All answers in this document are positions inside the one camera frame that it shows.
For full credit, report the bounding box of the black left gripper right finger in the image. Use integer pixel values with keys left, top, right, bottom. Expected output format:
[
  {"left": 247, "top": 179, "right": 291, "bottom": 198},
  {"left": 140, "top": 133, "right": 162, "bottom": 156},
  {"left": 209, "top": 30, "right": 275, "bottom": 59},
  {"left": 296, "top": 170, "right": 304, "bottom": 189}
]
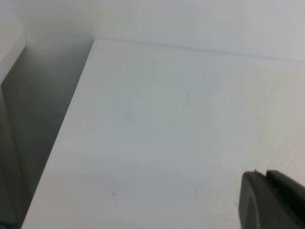
[{"left": 266, "top": 170, "right": 305, "bottom": 229}]

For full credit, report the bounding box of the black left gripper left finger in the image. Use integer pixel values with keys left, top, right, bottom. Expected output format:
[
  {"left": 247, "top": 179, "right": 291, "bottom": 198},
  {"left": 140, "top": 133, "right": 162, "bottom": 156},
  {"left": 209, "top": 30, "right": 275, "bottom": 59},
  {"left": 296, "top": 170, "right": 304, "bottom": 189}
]
[{"left": 239, "top": 172, "right": 293, "bottom": 229}]

